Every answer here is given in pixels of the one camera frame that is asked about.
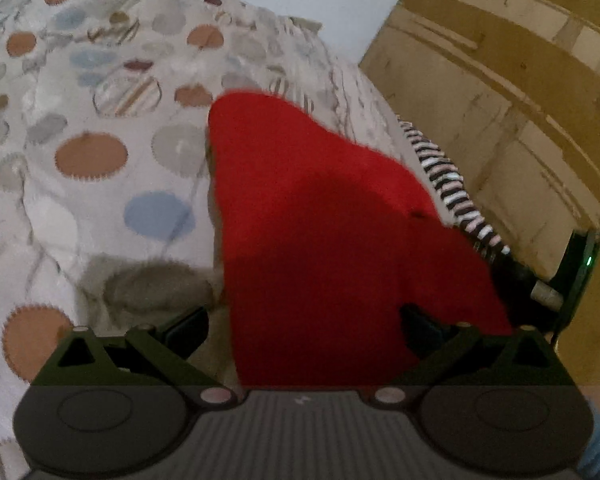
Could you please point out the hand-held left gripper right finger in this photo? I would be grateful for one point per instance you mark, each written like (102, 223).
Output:
(420, 330)

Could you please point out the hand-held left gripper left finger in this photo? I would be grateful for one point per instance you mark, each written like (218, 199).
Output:
(192, 327)

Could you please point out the striped bed sheet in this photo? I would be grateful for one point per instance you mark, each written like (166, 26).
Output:
(447, 185)

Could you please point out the red small garment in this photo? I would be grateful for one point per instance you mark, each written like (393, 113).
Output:
(320, 240)

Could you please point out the dotted white bed blanket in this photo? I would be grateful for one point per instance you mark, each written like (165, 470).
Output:
(105, 200)

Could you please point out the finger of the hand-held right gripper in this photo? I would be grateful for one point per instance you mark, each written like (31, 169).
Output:
(512, 270)

